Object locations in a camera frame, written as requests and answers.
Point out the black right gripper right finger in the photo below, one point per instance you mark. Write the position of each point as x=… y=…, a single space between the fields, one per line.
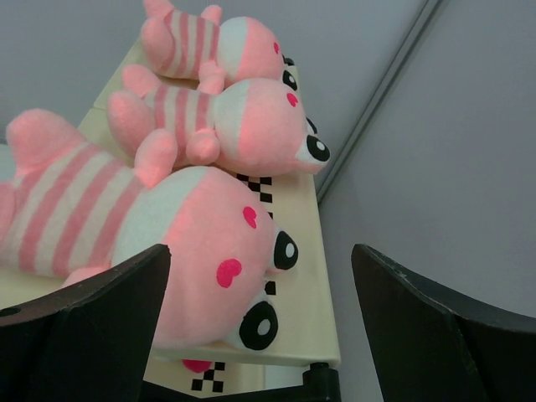
x=432 y=343

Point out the small pink striped plush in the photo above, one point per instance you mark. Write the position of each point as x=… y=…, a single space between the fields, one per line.
x=72 y=210

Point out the cream two-tier folding shelf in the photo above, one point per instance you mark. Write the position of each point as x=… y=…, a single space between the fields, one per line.
x=307 y=332

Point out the pink striped plush shelf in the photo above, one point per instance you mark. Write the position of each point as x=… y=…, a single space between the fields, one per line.
x=256 y=127
x=202 y=47

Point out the pink striped plush front shelf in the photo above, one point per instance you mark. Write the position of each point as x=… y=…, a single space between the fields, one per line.
x=256 y=127

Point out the pink striped plush back shelf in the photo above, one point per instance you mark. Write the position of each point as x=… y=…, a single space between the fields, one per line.
x=202 y=47

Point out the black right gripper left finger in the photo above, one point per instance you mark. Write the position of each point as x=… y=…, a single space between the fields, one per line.
x=89 y=341

